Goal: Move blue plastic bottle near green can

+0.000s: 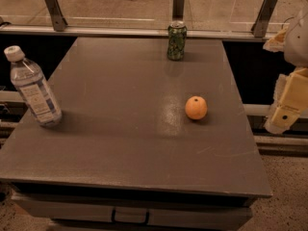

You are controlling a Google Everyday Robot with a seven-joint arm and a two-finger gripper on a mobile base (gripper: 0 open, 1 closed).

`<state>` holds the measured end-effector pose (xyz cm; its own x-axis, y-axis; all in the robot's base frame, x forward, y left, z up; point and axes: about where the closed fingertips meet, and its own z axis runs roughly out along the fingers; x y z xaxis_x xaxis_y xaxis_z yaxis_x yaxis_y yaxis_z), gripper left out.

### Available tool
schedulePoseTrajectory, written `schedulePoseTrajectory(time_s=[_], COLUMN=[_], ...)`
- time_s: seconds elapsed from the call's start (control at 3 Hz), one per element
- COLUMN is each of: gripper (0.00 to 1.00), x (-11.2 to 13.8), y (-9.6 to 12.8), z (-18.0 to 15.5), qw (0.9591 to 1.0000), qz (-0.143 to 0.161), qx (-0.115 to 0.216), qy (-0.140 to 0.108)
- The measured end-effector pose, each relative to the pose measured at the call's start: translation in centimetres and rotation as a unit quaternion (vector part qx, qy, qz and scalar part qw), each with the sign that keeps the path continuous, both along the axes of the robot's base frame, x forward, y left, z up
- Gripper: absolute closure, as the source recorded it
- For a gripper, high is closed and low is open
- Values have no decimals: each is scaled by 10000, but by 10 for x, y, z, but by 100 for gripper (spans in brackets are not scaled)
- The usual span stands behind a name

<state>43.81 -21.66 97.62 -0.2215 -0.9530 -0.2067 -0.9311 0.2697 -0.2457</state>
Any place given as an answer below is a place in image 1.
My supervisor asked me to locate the metal bracket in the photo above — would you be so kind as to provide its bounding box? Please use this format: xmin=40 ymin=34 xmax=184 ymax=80
xmin=251 ymin=0 xmax=278 ymax=38
xmin=44 ymin=0 xmax=67 ymax=32
xmin=172 ymin=0 xmax=185 ymax=20

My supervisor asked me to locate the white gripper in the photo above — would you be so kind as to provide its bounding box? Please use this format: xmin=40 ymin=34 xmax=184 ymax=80
xmin=263 ymin=5 xmax=308 ymax=134

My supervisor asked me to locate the grey drawer cabinet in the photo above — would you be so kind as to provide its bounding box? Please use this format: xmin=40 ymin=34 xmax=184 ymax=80
xmin=9 ymin=182 xmax=258 ymax=231

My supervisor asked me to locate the right metal bracket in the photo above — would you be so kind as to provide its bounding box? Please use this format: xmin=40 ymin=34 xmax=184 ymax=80
xmin=251 ymin=0 xmax=278 ymax=38

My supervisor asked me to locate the clear plastic water bottle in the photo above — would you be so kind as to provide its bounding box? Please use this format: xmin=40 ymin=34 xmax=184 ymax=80
xmin=4 ymin=45 xmax=62 ymax=127

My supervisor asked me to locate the middle metal bracket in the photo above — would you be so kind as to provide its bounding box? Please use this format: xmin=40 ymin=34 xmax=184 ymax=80
xmin=172 ymin=0 xmax=185 ymax=20

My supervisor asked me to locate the black drawer handle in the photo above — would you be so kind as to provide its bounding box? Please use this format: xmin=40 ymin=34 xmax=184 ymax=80
xmin=111 ymin=208 xmax=150 ymax=225

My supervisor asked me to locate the orange fruit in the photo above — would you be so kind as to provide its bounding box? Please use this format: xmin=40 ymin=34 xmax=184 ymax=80
xmin=185 ymin=96 xmax=208 ymax=120

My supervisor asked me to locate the left metal bracket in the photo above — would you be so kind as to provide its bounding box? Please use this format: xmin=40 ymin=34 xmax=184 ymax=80
xmin=44 ymin=0 xmax=67 ymax=32

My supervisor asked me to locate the green soda can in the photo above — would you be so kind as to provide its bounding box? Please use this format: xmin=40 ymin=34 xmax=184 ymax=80
xmin=167 ymin=20 xmax=187 ymax=61

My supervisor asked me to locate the metal rail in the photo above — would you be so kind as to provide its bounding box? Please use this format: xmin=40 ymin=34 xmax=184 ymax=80
xmin=0 ymin=24 xmax=275 ymax=42

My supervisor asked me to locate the black cable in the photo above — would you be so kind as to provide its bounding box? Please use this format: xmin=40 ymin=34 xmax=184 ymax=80
xmin=280 ymin=15 xmax=296 ymax=30

